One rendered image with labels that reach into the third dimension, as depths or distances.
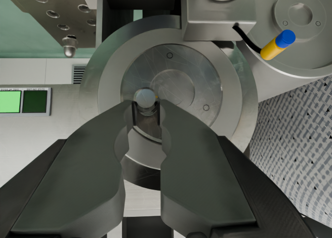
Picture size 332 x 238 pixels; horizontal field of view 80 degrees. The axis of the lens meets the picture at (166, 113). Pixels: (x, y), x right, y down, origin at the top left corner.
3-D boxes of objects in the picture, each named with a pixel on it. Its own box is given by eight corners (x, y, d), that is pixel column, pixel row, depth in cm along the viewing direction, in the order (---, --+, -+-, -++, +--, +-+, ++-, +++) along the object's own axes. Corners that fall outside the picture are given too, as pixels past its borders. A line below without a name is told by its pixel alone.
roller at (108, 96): (237, 27, 17) (248, 168, 15) (188, 96, 42) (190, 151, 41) (98, 26, 16) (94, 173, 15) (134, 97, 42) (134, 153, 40)
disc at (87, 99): (251, 14, 18) (267, 188, 16) (248, 18, 18) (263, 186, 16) (81, 13, 17) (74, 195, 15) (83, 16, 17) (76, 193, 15)
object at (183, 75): (244, 105, 14) (157, 165, 14) (233, 110, 16) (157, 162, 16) (185, 24, 15) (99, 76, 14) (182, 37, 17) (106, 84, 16)
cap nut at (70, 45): (74, 37, 49) (73, 54, 48) (80, 44, 52) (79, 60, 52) (59, 37, 48) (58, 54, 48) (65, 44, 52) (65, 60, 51)
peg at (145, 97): (128, 95, 11) (148, 81, 11) (134, 104, 14) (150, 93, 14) (142, 115, 11) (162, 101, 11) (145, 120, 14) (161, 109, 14)
